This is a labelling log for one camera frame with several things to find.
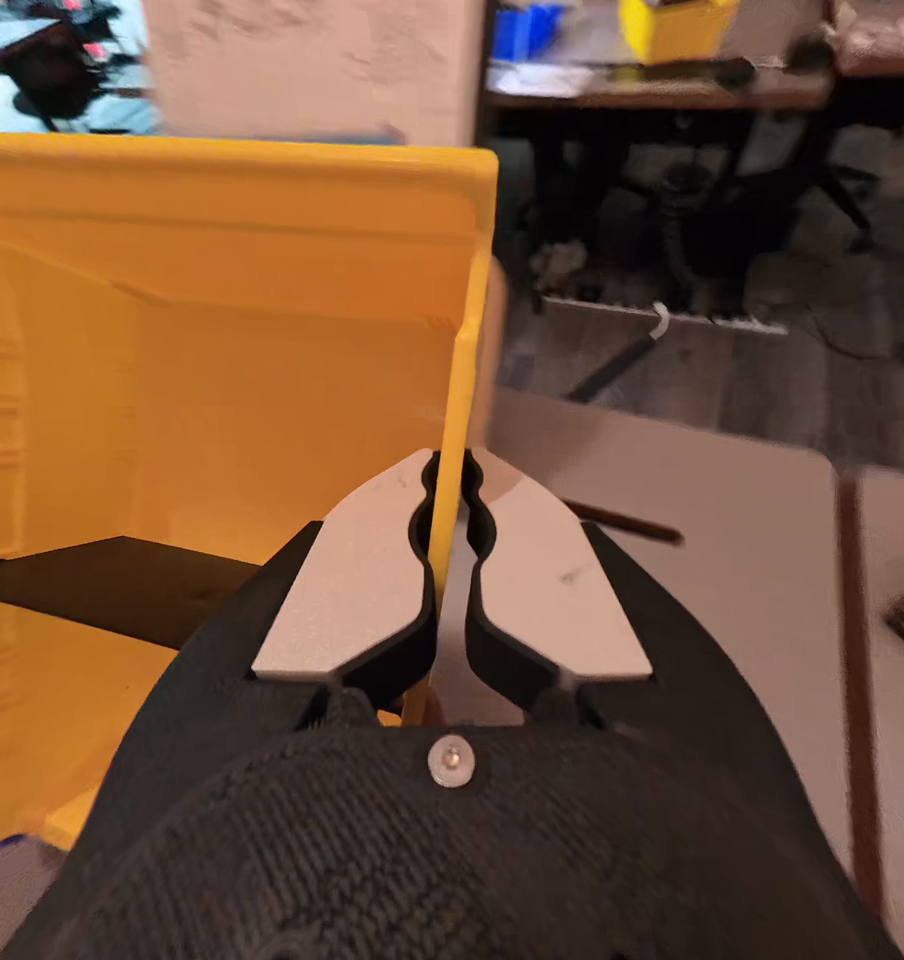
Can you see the black office chair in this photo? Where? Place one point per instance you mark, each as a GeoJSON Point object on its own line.
{"type": "Point", "coordinates": [721, 210]}

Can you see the white power strip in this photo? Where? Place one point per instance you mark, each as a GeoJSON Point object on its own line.
{"type": "Point", "coordinates": [721, 321]}

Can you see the blue storage bin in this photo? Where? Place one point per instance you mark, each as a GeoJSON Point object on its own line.
{"type": "Point", "coordinates": [527, 34]}

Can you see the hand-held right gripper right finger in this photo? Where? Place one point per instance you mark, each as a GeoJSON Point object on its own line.
{"type": "Point", "coordinates": [564, 592]}

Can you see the yellow storage bin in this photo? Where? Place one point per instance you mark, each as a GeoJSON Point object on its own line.
{"type": "Point", "coordinates": [676, 34]}
{"type": "Point", "coordinates": [234, 375]}

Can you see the wooden table with black legs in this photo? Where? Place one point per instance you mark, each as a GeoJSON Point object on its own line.
{"type": "Point", "coordinates": [646, 97]}

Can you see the grey desk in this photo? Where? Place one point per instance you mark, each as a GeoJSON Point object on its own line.
{"type": "Point", "coordinates": [684, 637]}

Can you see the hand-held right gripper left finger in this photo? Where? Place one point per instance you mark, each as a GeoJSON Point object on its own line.
{"type": "Point", "coordinates": [347, 592]}

